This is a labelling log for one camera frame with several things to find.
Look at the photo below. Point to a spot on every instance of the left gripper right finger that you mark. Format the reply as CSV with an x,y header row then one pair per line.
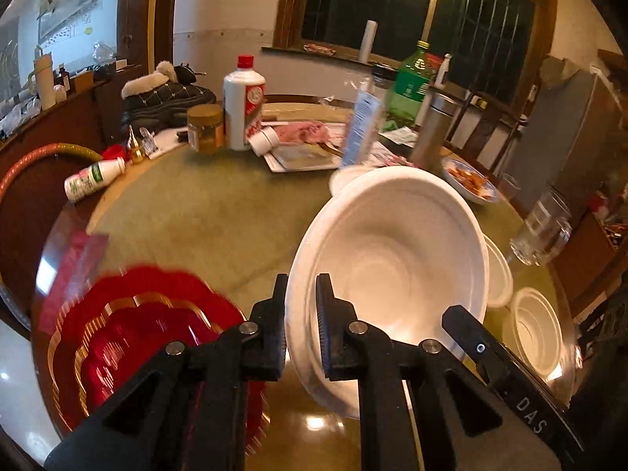
x,y
419,407

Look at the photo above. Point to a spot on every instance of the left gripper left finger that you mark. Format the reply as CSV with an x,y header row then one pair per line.
x,y
187,408

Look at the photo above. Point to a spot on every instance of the white paper bowl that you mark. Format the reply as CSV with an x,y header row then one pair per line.
x,y
402,246

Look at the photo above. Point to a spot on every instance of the white paper plate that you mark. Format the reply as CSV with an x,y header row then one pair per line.
x,y
344,176

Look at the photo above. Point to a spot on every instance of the small white plastic bowl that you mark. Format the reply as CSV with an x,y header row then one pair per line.
x,y
532,331

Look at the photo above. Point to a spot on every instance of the small red scalloped plate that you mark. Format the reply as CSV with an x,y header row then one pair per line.
x,y
126,334

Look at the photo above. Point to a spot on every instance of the large red scalloped plate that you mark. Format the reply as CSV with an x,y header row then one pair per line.
x,y
176,285

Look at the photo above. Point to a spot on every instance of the white ribbed plastic bowl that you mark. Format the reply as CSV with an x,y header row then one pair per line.
x,y
500,289

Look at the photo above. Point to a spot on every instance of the glass mug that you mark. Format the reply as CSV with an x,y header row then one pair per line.
x,y
545,231

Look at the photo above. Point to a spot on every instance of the red packet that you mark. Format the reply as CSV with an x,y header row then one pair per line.
x,y
77,268

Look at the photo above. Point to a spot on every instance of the blue plate with food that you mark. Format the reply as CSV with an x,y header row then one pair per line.
x,y
472,185

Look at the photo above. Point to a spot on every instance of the white yogurt drink bottle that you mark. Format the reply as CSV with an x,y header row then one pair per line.
x,y
93,178

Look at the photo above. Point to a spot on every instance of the gold perfume bottle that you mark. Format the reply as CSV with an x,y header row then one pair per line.
x,y
136,152

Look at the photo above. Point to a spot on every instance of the book on table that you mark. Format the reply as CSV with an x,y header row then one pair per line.
x,y
301,158

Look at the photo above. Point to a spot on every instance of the white pill bottle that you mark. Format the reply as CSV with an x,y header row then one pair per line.
x,y
263,141

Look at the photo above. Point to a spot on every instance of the peanut butter jar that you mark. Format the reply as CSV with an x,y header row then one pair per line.
x,y
205,128

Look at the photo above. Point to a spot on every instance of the hula hoop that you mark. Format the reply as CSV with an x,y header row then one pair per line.
x,y
41,153

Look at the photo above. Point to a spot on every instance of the clear labelled bottle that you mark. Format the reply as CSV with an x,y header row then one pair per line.
x,y
364,124

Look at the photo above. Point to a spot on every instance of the pink cloth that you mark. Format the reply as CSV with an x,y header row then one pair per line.
x,y
302,132

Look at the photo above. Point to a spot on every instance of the steel thermos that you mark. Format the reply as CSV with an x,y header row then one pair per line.
x,y
432,132

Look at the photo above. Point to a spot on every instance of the white liquor bottle red cap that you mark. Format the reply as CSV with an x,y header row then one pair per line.
x,y
244,95

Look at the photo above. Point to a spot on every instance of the green soda bottle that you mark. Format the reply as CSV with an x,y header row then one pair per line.
x,y
409,90

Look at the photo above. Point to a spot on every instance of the white tumbler on sideboard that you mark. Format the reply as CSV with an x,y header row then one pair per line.
x,y
44,78

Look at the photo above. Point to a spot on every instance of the white paper roll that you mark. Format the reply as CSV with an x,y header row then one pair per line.
x,y
368,40

